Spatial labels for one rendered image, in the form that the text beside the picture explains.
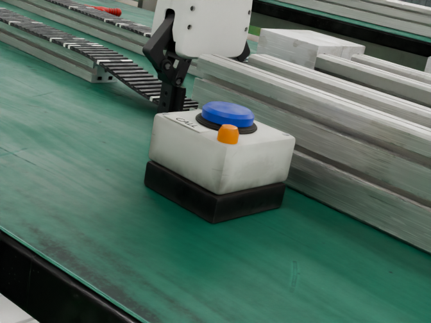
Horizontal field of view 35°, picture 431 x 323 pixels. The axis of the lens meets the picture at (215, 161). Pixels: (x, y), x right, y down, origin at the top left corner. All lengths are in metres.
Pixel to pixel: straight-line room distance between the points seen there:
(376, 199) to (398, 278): 0.09
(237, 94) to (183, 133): 0.13
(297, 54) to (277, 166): 0.31
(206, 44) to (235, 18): 0.04
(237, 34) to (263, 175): 0.25
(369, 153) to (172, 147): 0.15
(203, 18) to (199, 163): 0.23
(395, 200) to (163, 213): 0.18
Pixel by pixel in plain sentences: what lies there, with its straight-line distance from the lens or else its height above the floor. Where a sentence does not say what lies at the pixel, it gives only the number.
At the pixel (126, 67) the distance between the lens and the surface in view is 0.81.
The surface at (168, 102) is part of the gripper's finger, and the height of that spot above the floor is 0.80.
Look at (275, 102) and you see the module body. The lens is 0.61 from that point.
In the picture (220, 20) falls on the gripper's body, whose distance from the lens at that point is 0.70.
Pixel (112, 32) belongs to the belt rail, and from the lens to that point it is 1.13.
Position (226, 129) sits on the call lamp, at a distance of 0.47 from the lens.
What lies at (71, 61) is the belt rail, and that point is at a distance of 0.88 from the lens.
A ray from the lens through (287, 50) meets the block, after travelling 0.83.
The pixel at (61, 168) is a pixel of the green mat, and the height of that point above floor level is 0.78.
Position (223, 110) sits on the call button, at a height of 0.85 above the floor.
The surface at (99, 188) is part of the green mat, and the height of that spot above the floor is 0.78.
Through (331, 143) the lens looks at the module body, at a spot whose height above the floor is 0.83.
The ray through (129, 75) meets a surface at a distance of 0.79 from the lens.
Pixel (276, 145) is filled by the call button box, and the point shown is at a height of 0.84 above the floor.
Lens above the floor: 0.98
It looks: 18 degrees down
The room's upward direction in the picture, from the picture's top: 11 degrees clockwise
